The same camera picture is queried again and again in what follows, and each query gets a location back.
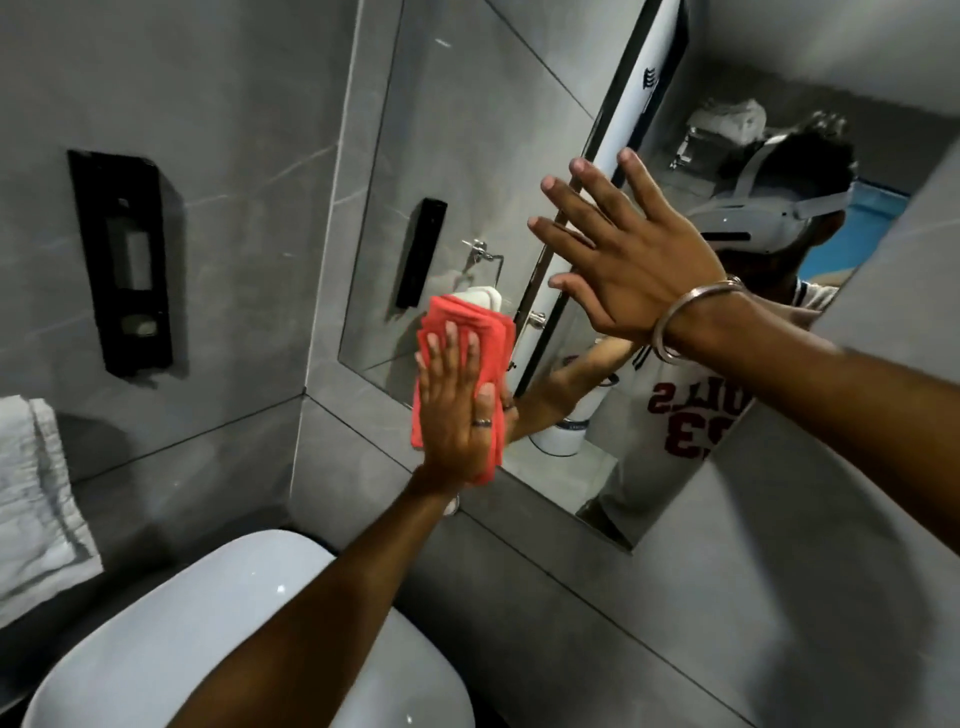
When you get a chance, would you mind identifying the black wall soap dispenser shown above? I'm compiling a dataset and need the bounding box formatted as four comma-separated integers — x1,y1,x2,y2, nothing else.
67,148,175,378

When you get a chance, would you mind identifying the silver metal bracelet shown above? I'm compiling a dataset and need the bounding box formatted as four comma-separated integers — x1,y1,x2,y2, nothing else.
651,276,748,367

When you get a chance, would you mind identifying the person's left hand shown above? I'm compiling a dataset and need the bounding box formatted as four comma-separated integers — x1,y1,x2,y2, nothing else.
414,321,511,489

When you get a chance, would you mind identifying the person's right hand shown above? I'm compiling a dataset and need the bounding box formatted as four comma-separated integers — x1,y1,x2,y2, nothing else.
527,147,741,348

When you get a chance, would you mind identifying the wall mirror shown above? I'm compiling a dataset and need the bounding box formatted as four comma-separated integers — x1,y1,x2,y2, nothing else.
339,0,960,554

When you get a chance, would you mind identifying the white folded towel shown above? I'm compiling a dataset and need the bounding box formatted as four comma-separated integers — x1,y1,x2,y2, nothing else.
0,395,105,628

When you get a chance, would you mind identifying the white ceramic toilet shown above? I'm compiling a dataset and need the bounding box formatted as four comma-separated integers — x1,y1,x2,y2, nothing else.
22,528,476,728

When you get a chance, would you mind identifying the person's right forearm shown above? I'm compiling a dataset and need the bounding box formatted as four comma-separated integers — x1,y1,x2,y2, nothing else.
660,288,960,561

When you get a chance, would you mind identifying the person's left forearm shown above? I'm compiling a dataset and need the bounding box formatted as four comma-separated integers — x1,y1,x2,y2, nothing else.
168,465,468,728

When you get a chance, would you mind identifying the red cleaning cloth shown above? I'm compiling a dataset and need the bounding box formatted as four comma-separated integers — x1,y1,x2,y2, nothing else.
410,294,517,486

